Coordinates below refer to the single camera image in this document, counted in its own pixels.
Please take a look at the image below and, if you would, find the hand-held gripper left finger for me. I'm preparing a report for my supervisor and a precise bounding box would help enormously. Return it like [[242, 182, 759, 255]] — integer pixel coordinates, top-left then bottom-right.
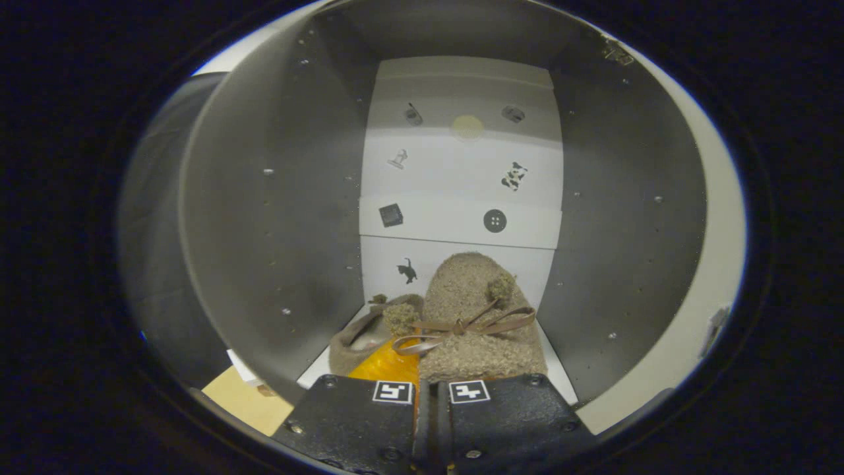
[[270, 340, 423, 475]]

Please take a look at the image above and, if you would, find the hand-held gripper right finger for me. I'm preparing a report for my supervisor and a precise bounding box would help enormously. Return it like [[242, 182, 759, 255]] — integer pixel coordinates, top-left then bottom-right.
[[429, 375, 597, 472]]

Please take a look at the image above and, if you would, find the brown fuzzy shoe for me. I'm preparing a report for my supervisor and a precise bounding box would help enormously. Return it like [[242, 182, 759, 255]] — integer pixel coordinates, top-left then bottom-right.
[[392, 252, 548, 383], [328, 294, 426, 378]]

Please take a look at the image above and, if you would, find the grey shoe cabinet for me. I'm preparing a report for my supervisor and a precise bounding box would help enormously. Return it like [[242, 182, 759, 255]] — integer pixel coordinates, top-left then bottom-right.
[[178, 0, 709, 406]]

